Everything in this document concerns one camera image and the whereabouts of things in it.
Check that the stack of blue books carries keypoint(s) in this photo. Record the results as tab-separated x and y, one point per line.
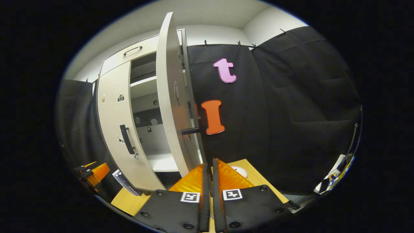
124	183

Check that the black backdrop cloth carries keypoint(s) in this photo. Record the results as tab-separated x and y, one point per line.
291	113

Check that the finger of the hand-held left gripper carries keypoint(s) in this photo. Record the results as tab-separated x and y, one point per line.
98	173

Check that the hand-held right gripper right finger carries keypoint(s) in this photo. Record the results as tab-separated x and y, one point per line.
218	207

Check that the beige double-door shoe cabinet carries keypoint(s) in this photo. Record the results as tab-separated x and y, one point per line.
144	87

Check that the white plush toy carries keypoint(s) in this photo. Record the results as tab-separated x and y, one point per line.
240	171

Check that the beige cabinet drawer front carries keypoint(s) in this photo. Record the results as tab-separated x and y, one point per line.
142	51

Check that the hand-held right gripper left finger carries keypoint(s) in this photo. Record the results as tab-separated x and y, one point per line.
204	207

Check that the beige cabinet door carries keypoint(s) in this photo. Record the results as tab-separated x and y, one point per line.
168	97
113	123

